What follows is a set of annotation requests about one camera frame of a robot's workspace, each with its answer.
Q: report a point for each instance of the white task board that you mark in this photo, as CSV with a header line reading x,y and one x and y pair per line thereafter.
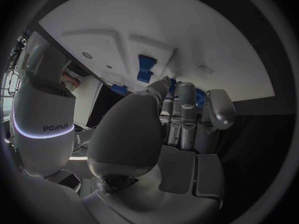
x,y
186,31

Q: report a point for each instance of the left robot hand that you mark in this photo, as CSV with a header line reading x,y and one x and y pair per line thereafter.
x,y
126,134

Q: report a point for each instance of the blue block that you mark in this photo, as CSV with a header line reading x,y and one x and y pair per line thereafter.
x,y
146,62
119,89
200,97
144,77

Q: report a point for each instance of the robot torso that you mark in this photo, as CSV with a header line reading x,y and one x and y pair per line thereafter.
x,y
44,115

